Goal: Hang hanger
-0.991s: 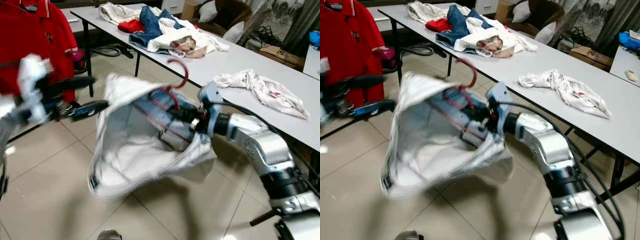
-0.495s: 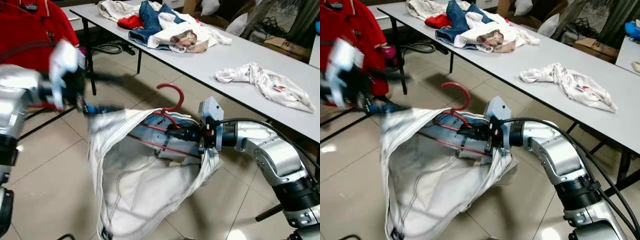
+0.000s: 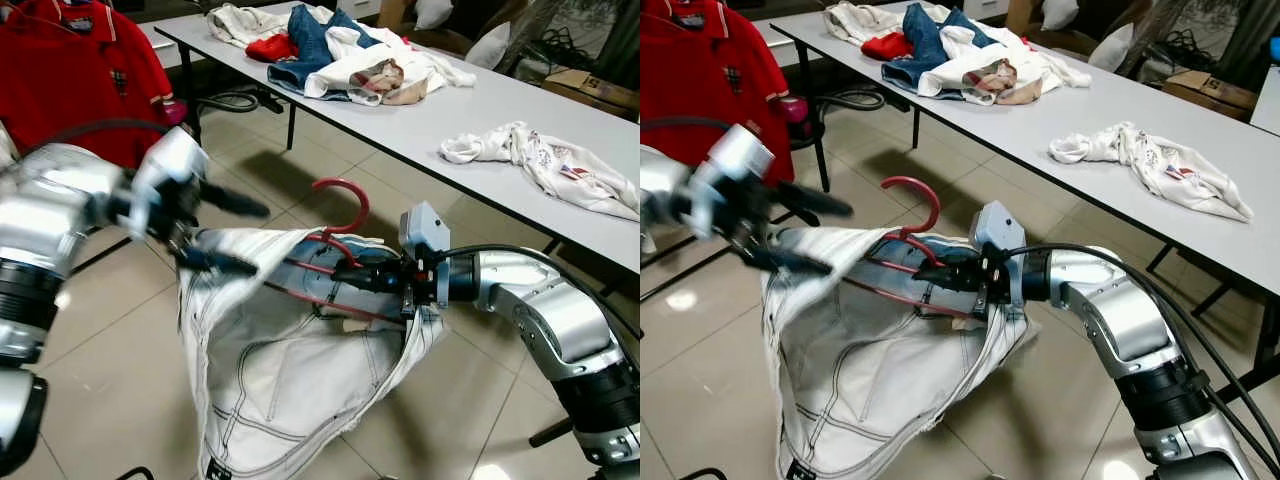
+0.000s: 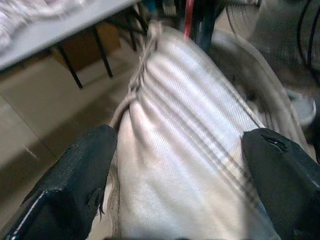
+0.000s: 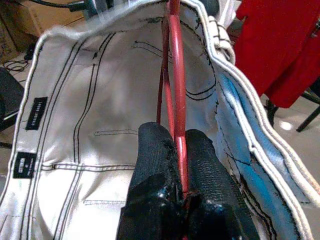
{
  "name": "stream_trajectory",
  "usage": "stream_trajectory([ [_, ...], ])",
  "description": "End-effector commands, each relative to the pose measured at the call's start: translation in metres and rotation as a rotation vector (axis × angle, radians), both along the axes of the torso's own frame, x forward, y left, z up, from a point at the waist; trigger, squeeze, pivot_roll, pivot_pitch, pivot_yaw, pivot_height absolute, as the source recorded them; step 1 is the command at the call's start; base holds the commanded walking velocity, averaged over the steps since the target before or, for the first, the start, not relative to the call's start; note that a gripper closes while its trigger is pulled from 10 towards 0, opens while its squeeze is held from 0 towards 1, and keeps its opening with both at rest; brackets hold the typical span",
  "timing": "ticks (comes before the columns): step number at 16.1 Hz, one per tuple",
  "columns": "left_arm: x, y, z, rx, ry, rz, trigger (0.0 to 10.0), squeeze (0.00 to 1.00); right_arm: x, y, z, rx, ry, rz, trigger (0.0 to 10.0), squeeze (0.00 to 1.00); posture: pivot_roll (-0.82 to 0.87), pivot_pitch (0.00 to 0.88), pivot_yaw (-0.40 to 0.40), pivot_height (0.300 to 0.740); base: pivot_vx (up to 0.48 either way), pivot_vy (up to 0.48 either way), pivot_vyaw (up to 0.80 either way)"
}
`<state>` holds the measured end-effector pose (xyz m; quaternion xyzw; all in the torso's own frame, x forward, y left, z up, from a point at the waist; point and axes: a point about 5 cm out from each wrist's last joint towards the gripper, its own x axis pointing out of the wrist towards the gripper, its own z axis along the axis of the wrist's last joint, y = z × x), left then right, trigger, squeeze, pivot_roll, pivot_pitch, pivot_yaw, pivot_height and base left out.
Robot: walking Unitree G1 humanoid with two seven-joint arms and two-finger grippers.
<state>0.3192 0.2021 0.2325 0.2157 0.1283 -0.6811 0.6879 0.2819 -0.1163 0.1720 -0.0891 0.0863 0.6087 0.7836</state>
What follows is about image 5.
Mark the black chair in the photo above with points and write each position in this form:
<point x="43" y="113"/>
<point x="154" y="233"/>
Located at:
<point x="10" y="95"/>

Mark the brown cardboard box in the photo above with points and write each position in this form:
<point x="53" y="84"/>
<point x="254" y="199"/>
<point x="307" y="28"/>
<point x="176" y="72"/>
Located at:
<point x="37" y="20"/>

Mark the red clothes hanger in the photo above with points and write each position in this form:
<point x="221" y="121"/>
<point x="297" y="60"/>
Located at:
<point x="178" y="75"/>

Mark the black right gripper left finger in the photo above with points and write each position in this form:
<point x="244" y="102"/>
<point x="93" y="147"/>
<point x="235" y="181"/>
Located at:
<point x="155" y="175"/>

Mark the white shorts black stitching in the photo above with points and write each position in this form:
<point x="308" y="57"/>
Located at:
<point x="100" y="100"/>

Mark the red shirt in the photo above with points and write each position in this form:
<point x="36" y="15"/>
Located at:
<point x="275" y="50"/>

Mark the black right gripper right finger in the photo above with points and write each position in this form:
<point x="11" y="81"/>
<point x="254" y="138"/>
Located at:
<point x="212" y="195"/>

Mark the black clothes rack silver bar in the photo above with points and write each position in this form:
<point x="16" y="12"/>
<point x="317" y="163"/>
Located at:
<point x="308" y="119"/>

